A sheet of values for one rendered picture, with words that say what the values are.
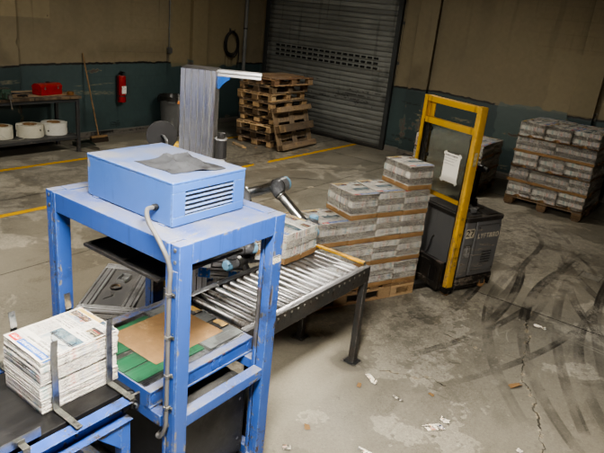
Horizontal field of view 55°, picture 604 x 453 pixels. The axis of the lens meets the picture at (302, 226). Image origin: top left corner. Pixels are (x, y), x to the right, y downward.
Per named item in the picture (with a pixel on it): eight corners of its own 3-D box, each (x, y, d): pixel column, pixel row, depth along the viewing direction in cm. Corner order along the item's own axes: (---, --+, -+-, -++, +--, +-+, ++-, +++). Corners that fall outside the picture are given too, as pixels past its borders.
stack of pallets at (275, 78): (271, 133, 1256) (276, 71, 1211) (308, 141, 1210) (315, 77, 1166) (232, 140, 1148) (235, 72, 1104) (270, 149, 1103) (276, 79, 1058)
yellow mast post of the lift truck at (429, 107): (396, 258, 627) (424, 93, 567) (403, 257, 631) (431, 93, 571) (402, 262, 619) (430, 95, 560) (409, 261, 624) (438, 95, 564)
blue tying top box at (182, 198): (161, 178, 314) (162, 142, 307) (244, 208, 282) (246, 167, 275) (87, 192, 279) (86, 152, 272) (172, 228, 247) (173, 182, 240)
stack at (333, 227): (262, 297, 530) (270, 212, 502) (366, 280, 589) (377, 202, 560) (283, 318, 499) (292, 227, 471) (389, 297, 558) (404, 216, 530)
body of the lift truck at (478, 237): (407, 266, 635) (419, 196, 608) (444, 260, 662) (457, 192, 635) (452, 293, 580) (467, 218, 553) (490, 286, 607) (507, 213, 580)
